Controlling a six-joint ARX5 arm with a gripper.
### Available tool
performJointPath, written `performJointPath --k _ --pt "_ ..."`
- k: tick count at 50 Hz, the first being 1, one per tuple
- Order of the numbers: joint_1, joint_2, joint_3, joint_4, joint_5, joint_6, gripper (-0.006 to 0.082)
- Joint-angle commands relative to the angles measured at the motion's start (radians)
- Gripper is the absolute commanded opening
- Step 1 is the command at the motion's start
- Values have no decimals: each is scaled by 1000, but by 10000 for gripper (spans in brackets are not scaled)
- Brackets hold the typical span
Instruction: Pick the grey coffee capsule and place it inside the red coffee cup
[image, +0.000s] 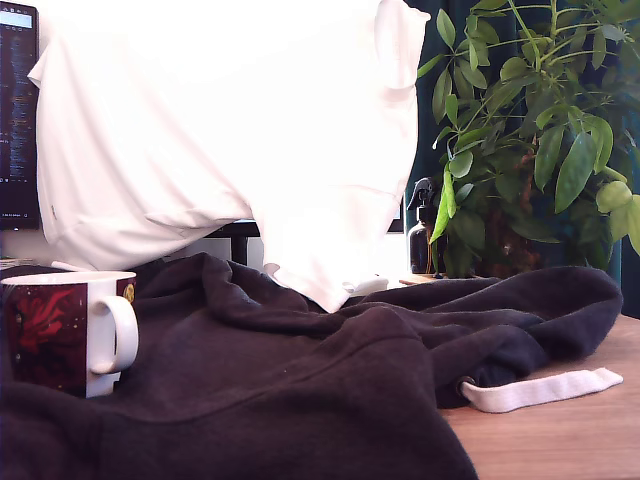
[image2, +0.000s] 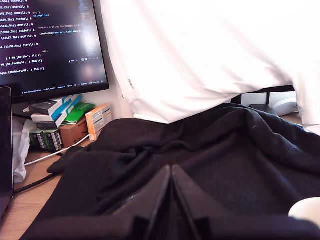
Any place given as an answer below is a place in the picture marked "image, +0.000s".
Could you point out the red and white coffee mug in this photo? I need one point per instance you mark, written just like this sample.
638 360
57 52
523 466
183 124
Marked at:
47 330

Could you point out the white cloth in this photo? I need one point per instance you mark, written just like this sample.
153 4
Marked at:
225 125

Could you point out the black spray bottle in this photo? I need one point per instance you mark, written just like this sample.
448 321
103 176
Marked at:
420 235

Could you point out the black hooded sweatshirt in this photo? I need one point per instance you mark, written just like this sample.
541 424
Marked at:
280 370

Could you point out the black monitor stand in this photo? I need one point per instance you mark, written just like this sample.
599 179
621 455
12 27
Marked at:
240 235

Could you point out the black computer monitor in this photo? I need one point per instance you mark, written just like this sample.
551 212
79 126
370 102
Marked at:
17 115

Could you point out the green leafy houseplant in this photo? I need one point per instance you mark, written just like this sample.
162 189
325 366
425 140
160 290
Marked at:
540 150

